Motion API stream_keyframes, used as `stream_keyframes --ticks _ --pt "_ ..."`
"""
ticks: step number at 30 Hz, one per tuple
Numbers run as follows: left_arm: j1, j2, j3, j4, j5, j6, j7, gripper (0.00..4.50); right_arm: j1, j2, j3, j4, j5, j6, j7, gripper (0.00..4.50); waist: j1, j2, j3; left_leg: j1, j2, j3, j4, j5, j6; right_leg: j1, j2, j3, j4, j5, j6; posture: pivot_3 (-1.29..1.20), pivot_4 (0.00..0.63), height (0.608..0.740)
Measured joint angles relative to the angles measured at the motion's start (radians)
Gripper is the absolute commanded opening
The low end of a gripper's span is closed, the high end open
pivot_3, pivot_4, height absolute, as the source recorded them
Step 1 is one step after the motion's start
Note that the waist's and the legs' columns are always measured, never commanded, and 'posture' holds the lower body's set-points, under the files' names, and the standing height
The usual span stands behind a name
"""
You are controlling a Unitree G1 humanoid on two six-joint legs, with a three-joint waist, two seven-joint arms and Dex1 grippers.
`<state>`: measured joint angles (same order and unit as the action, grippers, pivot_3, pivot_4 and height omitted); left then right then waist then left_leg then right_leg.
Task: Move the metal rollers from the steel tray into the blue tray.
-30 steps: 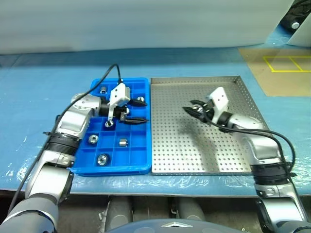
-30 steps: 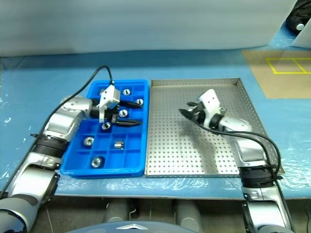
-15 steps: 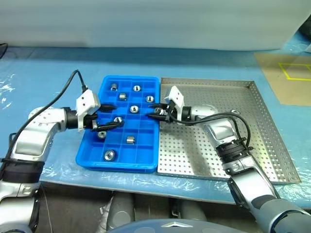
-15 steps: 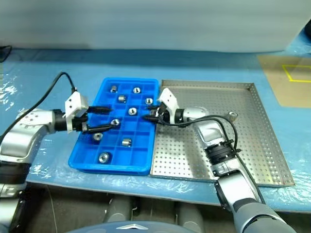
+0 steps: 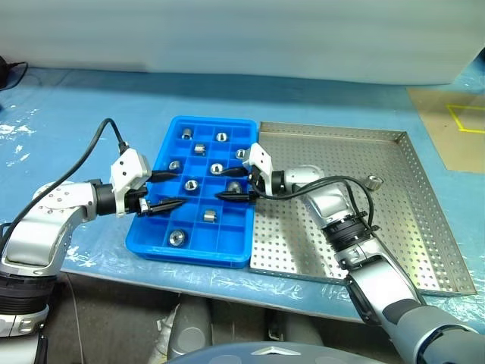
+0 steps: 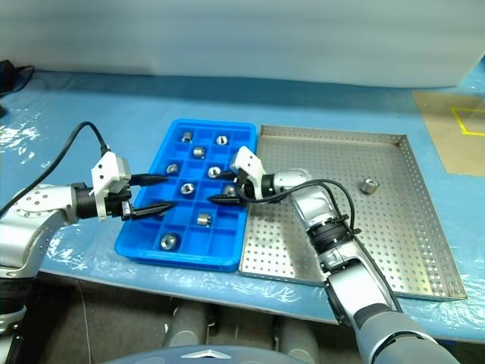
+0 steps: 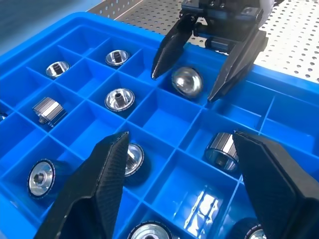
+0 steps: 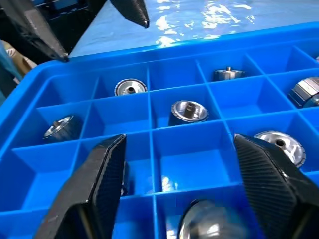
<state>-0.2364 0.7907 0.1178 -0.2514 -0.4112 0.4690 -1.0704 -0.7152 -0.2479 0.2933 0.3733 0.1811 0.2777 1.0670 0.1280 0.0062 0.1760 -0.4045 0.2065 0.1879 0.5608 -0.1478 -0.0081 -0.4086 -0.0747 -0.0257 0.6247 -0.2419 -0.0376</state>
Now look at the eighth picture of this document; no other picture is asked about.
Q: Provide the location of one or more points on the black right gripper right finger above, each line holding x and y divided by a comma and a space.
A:
274, 189

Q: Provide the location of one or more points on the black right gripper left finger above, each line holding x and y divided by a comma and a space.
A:
99, 179

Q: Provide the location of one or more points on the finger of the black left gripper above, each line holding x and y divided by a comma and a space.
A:
32, 27
134, 11

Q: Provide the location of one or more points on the brown cardboard box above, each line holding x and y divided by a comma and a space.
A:
23, 62

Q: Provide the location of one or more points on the blue plastic divided bin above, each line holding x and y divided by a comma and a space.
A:
189, 159

